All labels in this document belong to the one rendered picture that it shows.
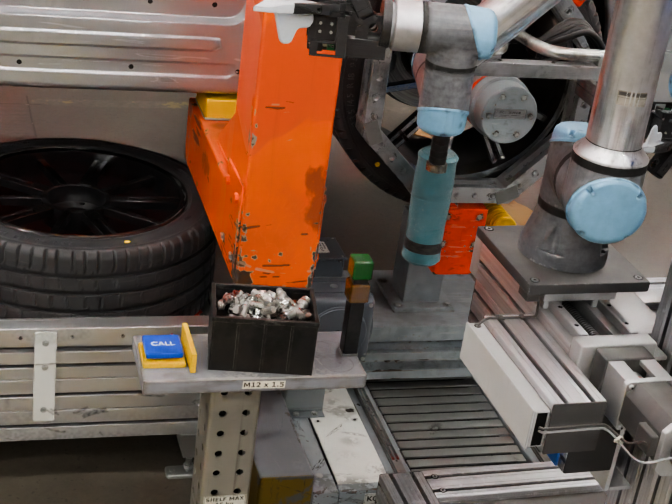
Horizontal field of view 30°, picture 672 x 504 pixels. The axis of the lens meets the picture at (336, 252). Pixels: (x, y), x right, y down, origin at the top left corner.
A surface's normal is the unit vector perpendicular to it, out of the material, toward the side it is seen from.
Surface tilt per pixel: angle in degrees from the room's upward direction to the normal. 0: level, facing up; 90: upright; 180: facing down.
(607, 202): 98
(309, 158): 90
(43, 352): 90
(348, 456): 0
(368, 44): 83
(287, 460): 0
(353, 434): 0
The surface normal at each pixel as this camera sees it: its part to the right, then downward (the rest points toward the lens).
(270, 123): 0.25, 0.45
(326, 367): 0.13, -0.89
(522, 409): -0.95, 0.01
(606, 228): 0.01, 0.55
